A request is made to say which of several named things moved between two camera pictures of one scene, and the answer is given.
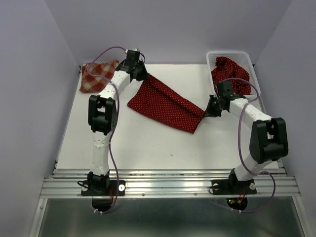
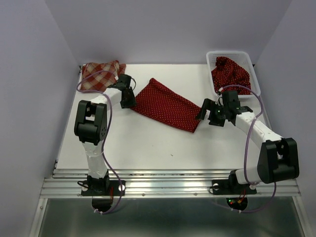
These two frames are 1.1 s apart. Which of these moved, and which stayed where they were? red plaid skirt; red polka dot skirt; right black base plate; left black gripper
Moved: left black gripper
Stayed: red plaid skirt; red polka dot skirt; right black base plate
